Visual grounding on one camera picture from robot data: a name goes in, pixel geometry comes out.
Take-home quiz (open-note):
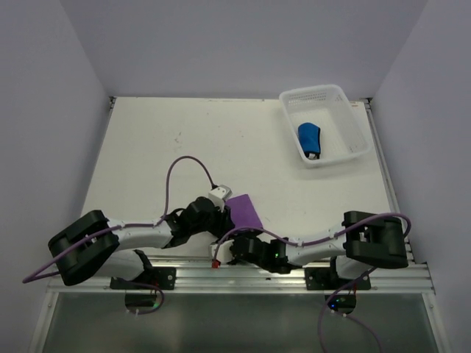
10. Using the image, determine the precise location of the purple towel black trim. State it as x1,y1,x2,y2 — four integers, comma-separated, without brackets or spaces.
225,194,263,229

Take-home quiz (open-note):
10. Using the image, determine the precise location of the blue towel black trim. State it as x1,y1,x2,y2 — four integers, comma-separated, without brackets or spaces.
297,122,321,160

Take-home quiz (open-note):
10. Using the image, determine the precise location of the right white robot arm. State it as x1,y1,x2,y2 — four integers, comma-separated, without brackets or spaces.
218,211,411,289

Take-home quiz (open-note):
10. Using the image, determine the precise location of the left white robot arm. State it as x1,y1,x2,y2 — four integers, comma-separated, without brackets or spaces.
48,196,235,289

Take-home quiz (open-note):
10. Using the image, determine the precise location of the white plastic basket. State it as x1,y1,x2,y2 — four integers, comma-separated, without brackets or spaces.
279,84,372,168

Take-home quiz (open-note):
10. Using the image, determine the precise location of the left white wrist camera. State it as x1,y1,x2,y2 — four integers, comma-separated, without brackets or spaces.
208,185,233,202

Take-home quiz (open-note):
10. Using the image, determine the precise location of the aluminium mounting rail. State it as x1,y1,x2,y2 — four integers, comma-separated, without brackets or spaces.
47,257,435,295

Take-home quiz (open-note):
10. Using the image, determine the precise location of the right black base bracket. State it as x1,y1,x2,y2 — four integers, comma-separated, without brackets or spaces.
304,267,352,290

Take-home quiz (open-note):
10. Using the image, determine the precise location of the black base bracket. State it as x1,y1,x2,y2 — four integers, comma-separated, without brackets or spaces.
304,267,352,290
110,267,177,290

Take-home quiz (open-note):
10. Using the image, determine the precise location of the left black base bracket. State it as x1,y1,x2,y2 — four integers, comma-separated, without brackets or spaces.
110,267,177,290

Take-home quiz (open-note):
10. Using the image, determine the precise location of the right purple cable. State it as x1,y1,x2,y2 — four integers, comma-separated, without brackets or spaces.
213,213,412,353

